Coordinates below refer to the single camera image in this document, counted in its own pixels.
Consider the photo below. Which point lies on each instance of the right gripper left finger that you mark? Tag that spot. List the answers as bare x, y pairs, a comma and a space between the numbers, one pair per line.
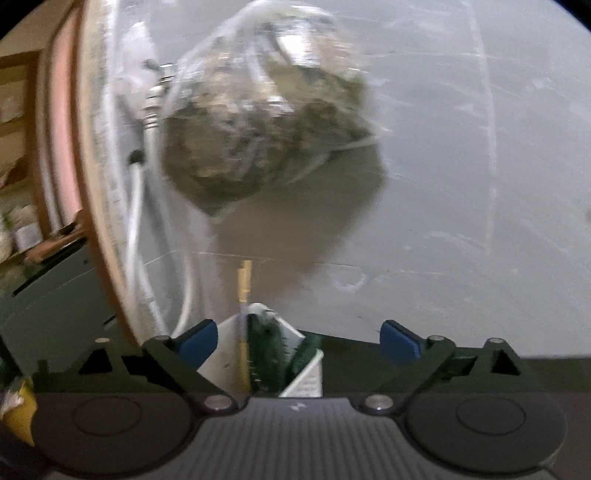
175, 363

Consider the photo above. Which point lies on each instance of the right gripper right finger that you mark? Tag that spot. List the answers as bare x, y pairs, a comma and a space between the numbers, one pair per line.
416, 361

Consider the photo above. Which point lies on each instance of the white perforated utensil basket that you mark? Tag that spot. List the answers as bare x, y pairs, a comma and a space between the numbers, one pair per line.
222, 368

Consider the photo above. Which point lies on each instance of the black handled scissors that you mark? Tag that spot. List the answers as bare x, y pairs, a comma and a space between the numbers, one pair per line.
273, 367

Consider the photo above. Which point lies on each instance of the bamboo chopstick with purple band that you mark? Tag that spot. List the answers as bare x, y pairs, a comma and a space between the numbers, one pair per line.
244, 278

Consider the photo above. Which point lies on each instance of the plastic bag of dried leaves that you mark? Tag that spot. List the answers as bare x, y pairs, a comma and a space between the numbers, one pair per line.
265, 99

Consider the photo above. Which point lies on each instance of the metal wall faucet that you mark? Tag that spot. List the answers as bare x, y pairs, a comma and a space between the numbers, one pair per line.
165, 74

